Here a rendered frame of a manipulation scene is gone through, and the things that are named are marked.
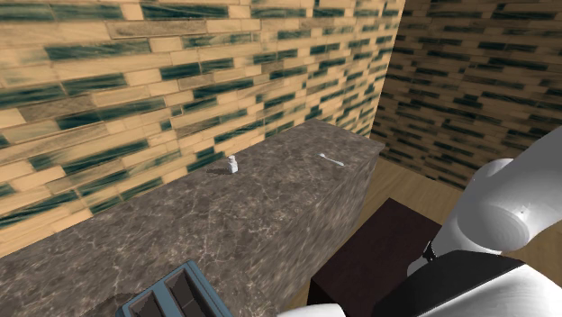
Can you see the small white shaker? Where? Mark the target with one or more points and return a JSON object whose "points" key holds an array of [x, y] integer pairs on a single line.
{"points": [[232, 164]]}

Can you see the blue-grey toaster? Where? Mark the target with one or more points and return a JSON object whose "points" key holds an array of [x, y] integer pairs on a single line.
{"points": [[175, 296]]}

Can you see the white spoon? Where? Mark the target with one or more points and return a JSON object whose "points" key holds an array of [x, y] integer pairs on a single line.
{"points": [[332, 160]]}

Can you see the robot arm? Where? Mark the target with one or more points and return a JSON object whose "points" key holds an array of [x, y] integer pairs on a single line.
{"points": [[496, 210]]}

